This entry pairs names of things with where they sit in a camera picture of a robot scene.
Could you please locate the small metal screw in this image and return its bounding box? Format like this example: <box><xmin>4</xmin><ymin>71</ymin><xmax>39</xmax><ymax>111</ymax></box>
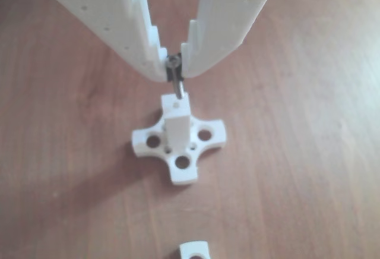
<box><xmin>166</xmin><ymin>55</ymin><xmax>185</xmax><ymax>99</ymax></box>

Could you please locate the white cross-base post stand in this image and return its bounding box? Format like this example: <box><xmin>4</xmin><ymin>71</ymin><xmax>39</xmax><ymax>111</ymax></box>
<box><xmin>131</xmin><ymin>92</ymin><xmax>229</xmax><ymax>186</ymax></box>
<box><xmin>179</xmin><ymin>240</ymin><xmax>210</xmax><ymax>259</ymax></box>

